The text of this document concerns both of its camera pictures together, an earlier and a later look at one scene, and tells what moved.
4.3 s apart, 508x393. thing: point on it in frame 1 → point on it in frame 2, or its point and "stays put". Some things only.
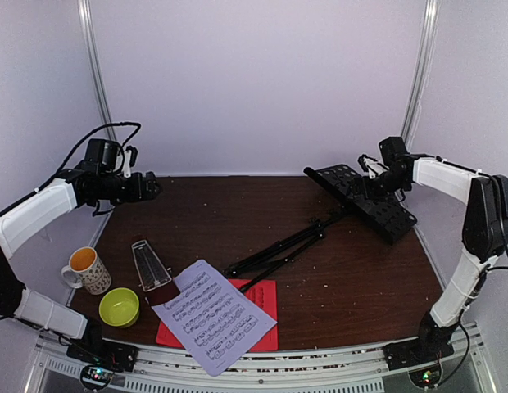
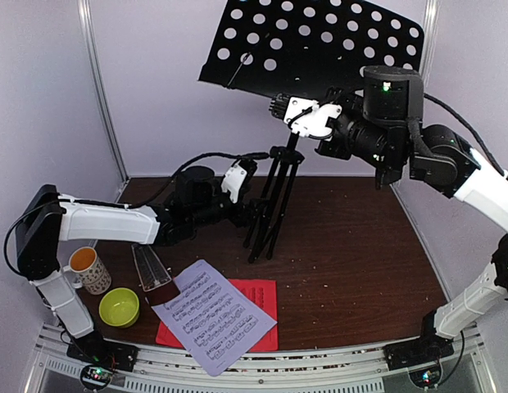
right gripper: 369,193 → 333,91
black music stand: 383,215 → 302,48
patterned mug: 87,270 stays put
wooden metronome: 155,277 stays put
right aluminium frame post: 424,64 stays put
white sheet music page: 215,321 stays put
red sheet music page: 265,294 stays put
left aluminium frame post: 85,9 stays put
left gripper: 137,193 → 247,213
